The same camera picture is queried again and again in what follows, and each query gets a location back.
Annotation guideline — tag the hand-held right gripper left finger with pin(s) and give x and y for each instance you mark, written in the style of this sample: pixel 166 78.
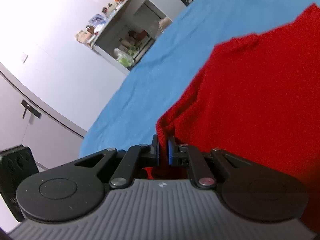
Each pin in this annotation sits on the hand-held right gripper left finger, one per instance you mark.
pixel 156 152

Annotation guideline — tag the grey door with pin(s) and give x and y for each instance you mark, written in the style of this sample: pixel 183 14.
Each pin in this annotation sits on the grey door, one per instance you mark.
pixel 30 130

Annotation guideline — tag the white desk with shelves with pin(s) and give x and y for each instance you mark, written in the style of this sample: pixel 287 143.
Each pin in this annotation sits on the white desk with shelves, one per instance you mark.
pixel 140 12

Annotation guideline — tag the white plastic bag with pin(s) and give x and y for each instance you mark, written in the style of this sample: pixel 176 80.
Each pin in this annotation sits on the white plastic bag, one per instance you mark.
pixel 165 25

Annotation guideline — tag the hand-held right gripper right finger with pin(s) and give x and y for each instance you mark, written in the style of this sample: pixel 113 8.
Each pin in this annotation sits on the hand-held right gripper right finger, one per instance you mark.
pixel 170 152

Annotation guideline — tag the red knit sweater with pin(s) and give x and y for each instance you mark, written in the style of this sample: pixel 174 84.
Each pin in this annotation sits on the red knit sweater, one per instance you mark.
pixel 250 100

